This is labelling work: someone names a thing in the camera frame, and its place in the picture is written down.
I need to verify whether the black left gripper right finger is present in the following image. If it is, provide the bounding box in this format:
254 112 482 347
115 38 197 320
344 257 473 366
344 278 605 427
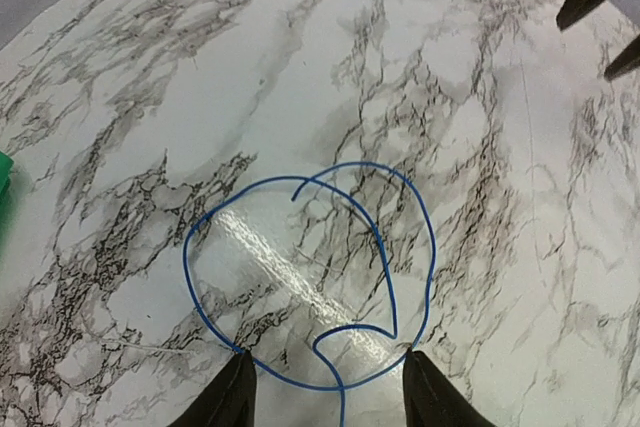
402 349 494 427

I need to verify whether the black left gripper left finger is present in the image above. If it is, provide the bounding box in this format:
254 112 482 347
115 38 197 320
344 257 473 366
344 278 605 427
169 350 257 427

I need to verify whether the green bin right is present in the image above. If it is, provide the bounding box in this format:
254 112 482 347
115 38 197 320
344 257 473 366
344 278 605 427
0 152 14 206

